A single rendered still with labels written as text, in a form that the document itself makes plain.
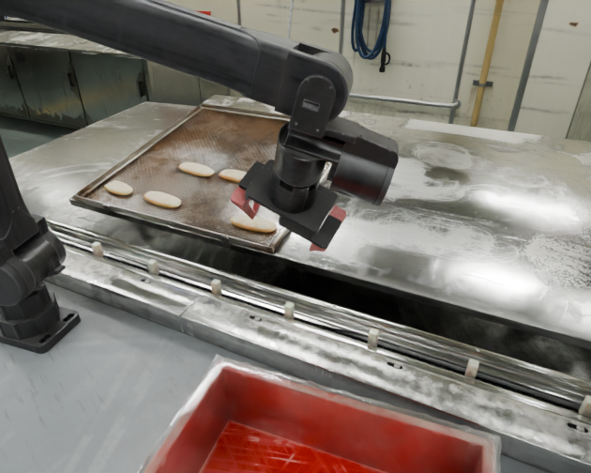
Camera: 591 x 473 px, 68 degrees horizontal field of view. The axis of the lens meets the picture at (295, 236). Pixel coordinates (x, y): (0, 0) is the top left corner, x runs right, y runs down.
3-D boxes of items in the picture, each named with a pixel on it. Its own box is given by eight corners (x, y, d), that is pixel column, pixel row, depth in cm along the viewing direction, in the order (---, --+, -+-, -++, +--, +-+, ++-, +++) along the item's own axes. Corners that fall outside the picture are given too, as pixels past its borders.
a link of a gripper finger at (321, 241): (315, 273, 61) (328, 243, 53) (270, 249, 62) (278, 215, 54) (336, 236, 64) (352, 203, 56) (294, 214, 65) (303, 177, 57)
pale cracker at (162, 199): (139, 199, 95) (138, 195, 95) (152, 190, 98) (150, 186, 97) (174, 210, 91) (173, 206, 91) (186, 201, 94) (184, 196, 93)
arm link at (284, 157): (288, 104, 46) (271, 144, 43) (351, 125, 46) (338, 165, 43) (281, 146, 52) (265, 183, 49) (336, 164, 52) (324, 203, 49)
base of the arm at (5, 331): (-16, 338, 70) (44, 355, 67) (-36, 298, 66) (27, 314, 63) (27, 304, 77) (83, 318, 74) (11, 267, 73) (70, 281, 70)
